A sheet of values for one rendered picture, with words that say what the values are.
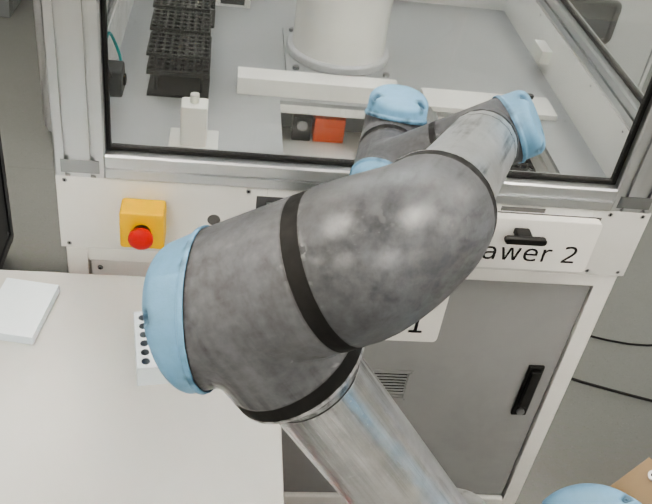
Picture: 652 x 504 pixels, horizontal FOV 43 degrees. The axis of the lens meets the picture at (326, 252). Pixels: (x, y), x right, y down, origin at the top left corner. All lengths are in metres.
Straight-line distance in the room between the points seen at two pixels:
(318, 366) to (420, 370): 1.13
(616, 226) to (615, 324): 1.33
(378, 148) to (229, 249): 0.41
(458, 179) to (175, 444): 0.74
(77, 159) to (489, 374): 0.93
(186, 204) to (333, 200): 0.87
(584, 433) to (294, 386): 1.92
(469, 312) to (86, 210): 0.74
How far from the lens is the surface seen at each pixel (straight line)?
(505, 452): 1.97
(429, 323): 1.29
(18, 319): 1.37
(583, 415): 2.50
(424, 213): 0.53
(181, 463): 1.18
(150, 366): 1.25
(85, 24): 1.26
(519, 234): 1.44
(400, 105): 0.99
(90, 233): 1.44
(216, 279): 0.55
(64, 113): 1.33
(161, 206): 1.37
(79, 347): 1.34
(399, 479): 0.70
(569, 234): 1.50
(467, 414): 1.83
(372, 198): 0.52
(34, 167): 3.16
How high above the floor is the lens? 1.70
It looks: 38 degrees down
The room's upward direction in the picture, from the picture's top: 9 degrees clockwise
